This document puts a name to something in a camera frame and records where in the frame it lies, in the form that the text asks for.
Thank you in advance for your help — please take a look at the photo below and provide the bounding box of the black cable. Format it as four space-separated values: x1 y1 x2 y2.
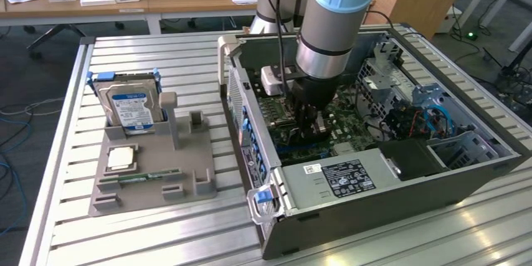
365 10 395 29

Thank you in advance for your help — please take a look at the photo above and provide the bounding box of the perforated metal cage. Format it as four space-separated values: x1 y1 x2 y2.
355 57 416 123

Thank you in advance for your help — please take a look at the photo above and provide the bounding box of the blue wire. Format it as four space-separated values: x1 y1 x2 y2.
423 103 456 138

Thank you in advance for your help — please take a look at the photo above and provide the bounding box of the silver chipset heatsink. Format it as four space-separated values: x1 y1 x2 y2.
332 143 356 156

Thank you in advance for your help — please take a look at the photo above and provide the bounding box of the hard disk with blue caddy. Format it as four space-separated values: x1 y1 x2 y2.
84 68 163 138

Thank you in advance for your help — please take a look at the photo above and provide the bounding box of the grey power supply unit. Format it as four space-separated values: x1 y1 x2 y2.
276 149 404 209

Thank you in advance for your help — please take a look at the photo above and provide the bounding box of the grey parts rack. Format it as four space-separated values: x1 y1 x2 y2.
87 91 217 219

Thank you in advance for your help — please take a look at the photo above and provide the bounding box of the black tripod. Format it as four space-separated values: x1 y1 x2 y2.
481 38 532 92

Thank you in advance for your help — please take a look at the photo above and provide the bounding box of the silver disk bay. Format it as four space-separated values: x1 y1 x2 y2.
425 130 500 170

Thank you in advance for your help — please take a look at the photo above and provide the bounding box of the blue floor cable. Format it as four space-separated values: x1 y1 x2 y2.
0 113 32 235

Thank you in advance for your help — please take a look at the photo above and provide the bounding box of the red wire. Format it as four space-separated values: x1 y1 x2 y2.
409 107 419 138

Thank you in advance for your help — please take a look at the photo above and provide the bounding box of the CPU chip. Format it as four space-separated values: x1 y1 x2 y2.
105 148 135 172

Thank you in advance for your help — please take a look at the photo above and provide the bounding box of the white floor cable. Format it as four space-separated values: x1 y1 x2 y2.
0 97 63 116

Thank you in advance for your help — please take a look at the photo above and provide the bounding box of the green motherboard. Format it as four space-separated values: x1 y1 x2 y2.
244 69 388 167

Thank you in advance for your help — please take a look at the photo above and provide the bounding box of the dark grey PC case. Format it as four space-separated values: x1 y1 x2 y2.
216 26 529 261

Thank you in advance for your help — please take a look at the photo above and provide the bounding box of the blue expansion slot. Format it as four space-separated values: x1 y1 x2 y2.
276 143 311 155

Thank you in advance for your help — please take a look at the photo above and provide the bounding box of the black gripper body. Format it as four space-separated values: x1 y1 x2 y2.
289 75 339 113

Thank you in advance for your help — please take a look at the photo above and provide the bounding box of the green RAM stick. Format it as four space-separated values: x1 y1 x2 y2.
99 169 183 186

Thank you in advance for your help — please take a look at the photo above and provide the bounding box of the black chair base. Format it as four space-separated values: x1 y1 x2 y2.
23 22 125 60

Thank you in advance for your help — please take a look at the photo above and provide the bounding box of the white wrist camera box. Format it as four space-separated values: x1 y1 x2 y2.
260 65 292 96

